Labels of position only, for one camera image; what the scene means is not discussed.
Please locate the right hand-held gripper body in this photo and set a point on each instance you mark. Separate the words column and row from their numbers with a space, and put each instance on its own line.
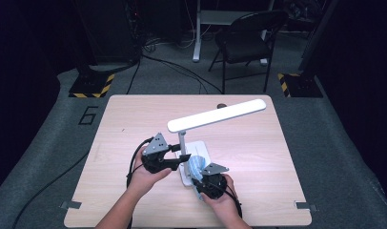
column 213, row 168

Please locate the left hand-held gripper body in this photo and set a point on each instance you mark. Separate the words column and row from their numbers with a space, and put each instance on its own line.
column 156, row 146

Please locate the blue striped cleaning cloth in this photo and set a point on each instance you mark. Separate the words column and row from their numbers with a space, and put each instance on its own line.
column 196, row 167

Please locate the white desk lamp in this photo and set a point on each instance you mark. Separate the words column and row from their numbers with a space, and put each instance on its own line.
column 213, row 116

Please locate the person's left hand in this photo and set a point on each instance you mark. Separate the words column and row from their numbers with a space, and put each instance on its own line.
column 144, row 181

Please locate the person's right hand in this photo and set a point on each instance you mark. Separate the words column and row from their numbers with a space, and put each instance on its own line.
column 228, row 206

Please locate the black stand with striped base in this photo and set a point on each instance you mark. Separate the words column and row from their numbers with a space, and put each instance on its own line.
column 90, row 84
column 302, row 86

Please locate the grey tape piece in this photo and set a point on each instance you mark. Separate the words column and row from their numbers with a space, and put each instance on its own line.
column 306, row 206
column 71, row 205

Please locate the dark equipment cabinet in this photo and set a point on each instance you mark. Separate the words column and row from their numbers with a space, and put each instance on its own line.
column 118, row 31

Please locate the black folding chair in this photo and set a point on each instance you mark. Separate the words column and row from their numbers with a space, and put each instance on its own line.
column 245, row 47

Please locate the white desk frame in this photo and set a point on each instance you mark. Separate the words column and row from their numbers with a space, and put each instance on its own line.
column 197, row 38

